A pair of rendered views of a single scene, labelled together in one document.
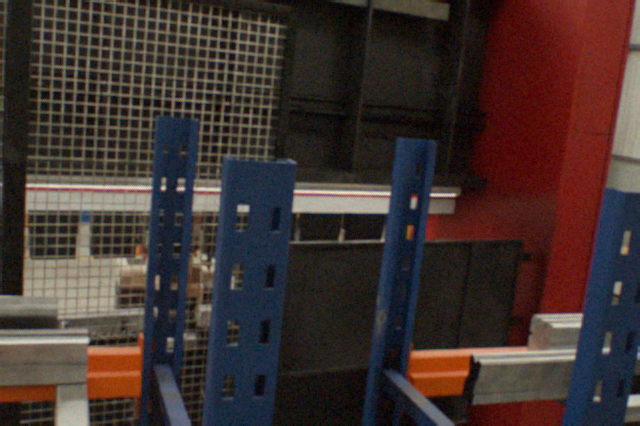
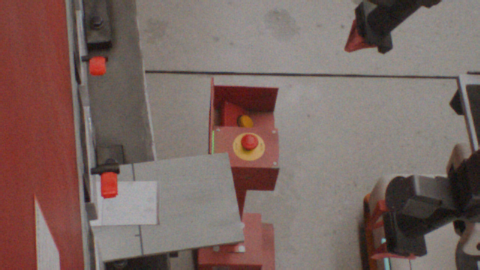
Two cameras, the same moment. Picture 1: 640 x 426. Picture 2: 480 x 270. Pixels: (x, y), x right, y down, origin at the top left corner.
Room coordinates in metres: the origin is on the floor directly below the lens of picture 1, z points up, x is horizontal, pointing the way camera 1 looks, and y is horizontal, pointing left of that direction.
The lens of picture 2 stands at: (3.04, -0.22, 2.17)
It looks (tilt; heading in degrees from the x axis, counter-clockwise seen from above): 59 degrees down; 103
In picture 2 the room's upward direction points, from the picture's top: 8 degrees clockwise
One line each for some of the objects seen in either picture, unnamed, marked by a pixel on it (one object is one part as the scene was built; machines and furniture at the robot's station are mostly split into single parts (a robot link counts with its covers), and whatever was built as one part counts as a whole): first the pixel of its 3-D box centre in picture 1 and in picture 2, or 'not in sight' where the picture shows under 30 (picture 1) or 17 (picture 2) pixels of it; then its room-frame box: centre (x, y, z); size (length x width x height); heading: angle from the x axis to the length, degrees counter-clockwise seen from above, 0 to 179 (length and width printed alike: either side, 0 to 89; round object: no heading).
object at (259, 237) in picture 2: not in sight; (237, 244); (2.89, 0.61, 0.06); 0.25 x 0.20 x 0.12; 19
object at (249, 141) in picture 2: not in sight; (249, 144); (2.89, 0.55, 0.79); 0.04 x 0.04 x 0.04
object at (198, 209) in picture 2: not in sight; (163, 205); (2.81, 0.26, 1.00); 0.26 x 0.18 x 0.01; 29
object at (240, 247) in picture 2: not in sight; (229, 236); (2.86, 0.60, 0.13); 0.10 x 0.10 x 0.01; 19
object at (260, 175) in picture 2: not in sight; (243, 135); (2.86, 0.60, 0.75); 0.20 x 0.16 x 0.18; 109
